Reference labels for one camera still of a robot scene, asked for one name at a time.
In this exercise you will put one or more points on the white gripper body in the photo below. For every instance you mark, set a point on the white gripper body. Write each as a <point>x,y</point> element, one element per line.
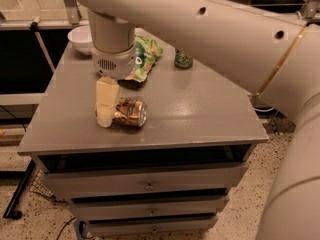
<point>114,65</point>

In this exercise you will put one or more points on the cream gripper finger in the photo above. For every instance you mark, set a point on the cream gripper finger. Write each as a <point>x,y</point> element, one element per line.
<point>107,97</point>

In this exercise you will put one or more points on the orange soda can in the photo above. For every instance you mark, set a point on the orange soda can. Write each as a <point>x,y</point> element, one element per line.
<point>130,112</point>

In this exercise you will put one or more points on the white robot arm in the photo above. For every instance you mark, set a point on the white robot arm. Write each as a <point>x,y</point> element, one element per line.
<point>273,56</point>

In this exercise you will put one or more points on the green soda can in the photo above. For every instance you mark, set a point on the green soda can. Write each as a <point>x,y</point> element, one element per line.
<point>182,60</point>

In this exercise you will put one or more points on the green chip bag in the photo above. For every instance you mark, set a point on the green chip bag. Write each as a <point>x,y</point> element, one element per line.
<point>148,51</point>

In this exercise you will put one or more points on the white bowl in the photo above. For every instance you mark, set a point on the white bowl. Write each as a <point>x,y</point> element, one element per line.
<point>80,39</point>

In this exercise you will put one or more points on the grey drawer cabinet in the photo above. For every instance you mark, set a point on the grey drawer cabinet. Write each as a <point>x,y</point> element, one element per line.
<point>177,146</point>

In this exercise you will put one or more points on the middle grey drawer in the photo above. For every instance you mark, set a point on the middle grey drawer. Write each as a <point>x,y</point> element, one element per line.
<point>150,207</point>

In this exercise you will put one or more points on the grey drawer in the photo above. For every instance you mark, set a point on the grey drawer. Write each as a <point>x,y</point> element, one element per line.
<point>153,225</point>
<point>150,207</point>
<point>102,183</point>

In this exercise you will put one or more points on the top grey drawer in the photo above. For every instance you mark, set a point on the top grey drawer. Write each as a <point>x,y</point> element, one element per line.
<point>102,183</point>

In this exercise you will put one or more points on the black floor stand leg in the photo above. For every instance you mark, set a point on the black floor stand leg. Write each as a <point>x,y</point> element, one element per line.
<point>23,177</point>

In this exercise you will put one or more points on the bottom grey drawer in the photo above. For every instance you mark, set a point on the bottom grey drawer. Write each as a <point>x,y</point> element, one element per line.
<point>153,225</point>

